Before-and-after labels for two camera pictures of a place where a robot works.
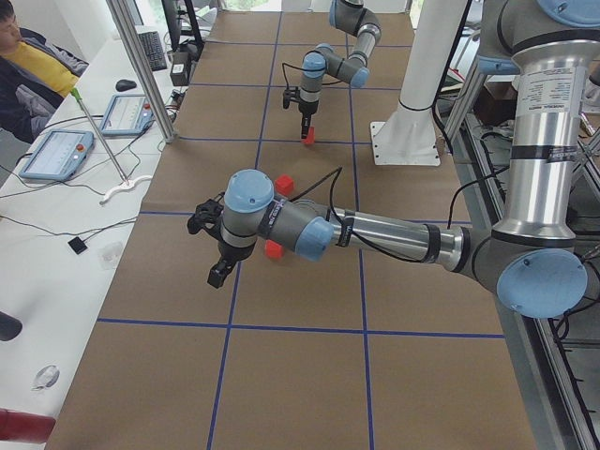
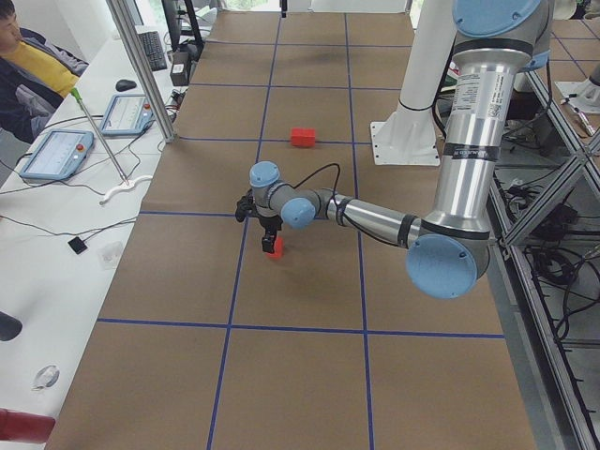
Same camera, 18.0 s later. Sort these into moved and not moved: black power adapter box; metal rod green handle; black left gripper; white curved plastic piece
Moved: black left gripper
Not moved: black power adapter box; metal rod green handle; white curved plastic piece
